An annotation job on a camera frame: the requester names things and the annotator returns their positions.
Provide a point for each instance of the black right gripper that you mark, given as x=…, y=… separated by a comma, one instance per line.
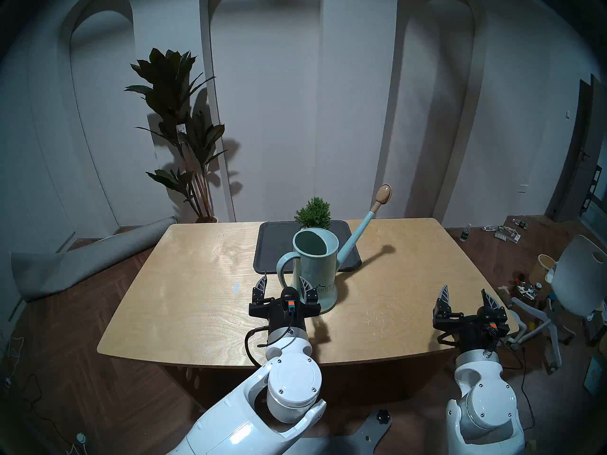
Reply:
x=467, y=333

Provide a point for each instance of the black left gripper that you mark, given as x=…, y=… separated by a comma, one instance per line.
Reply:
x=265, y=309

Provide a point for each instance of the light blue watering can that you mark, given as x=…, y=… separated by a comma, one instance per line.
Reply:
x=315, y=269

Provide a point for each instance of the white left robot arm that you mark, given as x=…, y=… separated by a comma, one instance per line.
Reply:
x=289, y=383

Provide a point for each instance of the small potted conifer plant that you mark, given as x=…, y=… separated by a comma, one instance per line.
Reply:
x=313, y=214

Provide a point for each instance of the tall dark-leaved floor plant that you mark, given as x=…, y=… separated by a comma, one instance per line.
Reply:
x=166, y=94

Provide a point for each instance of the black plastic tray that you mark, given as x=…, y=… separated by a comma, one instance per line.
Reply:
x=272, y=250

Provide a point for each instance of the upright plastic bottle green label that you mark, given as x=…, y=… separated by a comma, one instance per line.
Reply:
x=466, y=233

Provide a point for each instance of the lying small bottle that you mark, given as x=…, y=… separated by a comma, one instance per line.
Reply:
x=519, y=223

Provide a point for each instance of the white plastic swivel chair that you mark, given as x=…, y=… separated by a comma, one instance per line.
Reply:
x=578, y=278

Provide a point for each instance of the light cardboard box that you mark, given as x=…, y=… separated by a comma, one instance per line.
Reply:
x=595, y=376

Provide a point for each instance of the black metal shelf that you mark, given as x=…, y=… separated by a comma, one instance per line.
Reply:
x=592, y=188

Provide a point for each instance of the dark brown open door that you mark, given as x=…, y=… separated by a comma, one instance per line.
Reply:
x=576, y=165

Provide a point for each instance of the grey rolled floor mat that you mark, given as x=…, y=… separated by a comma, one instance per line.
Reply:
x=85, y=259

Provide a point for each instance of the white floor power adapter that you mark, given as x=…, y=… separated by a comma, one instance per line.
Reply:
x=81, y=438

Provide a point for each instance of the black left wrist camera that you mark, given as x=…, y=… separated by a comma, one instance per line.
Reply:
x=289, y=300

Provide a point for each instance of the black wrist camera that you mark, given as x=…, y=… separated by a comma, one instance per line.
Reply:
x=289, y=300
x=487, y=323

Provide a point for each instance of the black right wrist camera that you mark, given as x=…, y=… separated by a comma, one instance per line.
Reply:
x=487, y=323

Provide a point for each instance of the grey metal robot base plate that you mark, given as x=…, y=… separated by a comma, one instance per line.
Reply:
x=360, y=435

